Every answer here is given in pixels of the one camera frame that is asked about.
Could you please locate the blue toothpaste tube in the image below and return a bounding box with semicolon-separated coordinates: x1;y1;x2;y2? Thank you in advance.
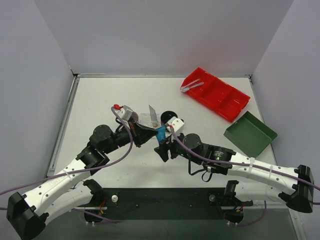
155;125;167;145

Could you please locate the white orange-capped toothpaste tube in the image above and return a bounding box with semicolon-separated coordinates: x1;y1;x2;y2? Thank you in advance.
149;105;159;129

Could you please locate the dark green mug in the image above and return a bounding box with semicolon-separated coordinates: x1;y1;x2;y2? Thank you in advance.
160;110;178;125

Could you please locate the purple cup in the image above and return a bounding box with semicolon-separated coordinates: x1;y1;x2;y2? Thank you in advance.
131;111;139;122

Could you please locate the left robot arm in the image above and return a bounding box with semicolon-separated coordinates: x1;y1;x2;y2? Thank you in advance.
6;121;157;240

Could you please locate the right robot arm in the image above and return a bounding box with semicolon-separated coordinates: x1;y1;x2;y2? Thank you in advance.
154;133;315;213

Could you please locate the clear textured plastic tray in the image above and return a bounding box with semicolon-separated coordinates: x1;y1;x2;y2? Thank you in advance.
138;113;162;129

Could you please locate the toothbrush in clear wrapper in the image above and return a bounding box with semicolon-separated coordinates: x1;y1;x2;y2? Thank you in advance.
180;79;205;93

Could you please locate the red divided bin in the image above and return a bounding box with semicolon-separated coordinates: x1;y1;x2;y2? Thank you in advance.
181;67;251;123

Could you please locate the green bin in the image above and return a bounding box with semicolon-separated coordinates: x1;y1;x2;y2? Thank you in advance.
223;111;278;158

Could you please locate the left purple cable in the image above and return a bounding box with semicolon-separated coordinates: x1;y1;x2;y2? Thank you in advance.
0;106;134;225

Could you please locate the purple cable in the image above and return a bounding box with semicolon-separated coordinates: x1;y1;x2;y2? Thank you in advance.
166;126;320;227
0;106;134;225

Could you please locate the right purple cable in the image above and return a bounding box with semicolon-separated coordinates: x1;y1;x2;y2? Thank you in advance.
166;126;320;227

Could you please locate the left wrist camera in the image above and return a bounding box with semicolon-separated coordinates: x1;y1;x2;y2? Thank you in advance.
113;104;134;121

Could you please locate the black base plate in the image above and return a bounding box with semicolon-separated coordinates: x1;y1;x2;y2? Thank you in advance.
84;187;253;221

